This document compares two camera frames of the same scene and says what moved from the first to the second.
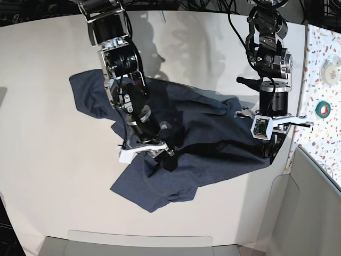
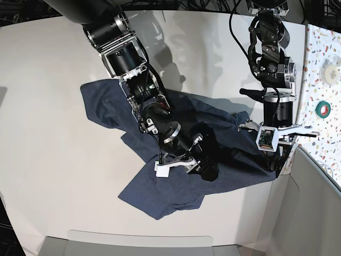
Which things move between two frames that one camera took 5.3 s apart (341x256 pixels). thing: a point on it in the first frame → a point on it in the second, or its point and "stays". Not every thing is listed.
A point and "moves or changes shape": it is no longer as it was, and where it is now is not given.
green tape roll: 318,109 stays
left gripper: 159,150 → 200,165
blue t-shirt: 208,136 moves or changes shape
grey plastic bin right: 302,216 stays
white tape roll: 330,69 stays
